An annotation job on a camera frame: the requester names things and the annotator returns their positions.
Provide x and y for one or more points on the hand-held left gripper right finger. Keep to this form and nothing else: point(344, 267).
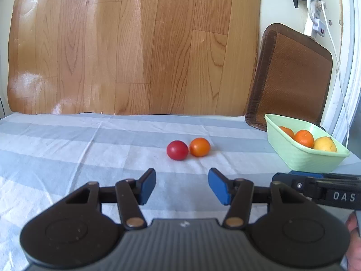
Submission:
point(220, 186)

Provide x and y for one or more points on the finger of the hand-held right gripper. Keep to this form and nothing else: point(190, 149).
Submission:
point(306, 174)
point(293, 185)

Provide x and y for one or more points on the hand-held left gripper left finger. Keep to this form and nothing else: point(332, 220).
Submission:
point(147, 186)

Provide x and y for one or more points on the light green plastic basket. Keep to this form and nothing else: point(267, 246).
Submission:
point(307, 158)

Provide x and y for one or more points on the large yellow grapefruit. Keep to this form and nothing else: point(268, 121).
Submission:
point(325, 145)

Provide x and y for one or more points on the orange mandarin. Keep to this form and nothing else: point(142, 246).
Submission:
point(287, 131)
point(304, 138)

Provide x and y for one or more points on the small smooth orange plum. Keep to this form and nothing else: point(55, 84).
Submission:
point(200, 147)

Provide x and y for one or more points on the red plum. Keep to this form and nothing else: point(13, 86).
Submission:
point(177, 150)

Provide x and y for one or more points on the person's right hand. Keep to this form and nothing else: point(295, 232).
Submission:
point(354, 240)

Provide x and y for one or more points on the brown woven seat mat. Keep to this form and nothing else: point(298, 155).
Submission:
point(293, 79)

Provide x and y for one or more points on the wood pattern vinyl sheet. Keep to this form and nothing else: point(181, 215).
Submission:
point(127, 48)

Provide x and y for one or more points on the white power strip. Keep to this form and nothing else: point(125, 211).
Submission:
point(315, 29)

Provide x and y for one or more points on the white charger plug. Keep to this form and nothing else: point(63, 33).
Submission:
point(320, 10)

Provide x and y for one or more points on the white door frame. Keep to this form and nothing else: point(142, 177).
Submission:
point(349, 48)

